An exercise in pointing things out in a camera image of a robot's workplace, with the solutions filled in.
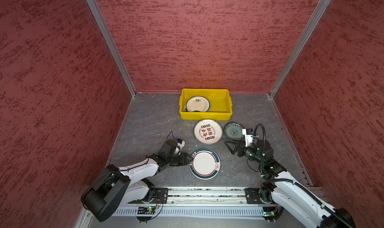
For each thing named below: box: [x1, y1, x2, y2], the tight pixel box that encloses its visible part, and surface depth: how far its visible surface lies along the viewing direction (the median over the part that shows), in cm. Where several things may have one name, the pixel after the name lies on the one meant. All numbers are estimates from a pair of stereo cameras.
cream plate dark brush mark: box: [184, 96, 211, 112], surface depth 109 cm
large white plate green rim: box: [189, 148, 221, 180], surface depth 87 cm
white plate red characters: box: [193, 119, 224, 145], surface depth 100 cm
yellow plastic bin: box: [179, 88, 233, 120], surface depth 110 cm
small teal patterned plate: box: [223, 121, 245, 141], surface depth 102 cm
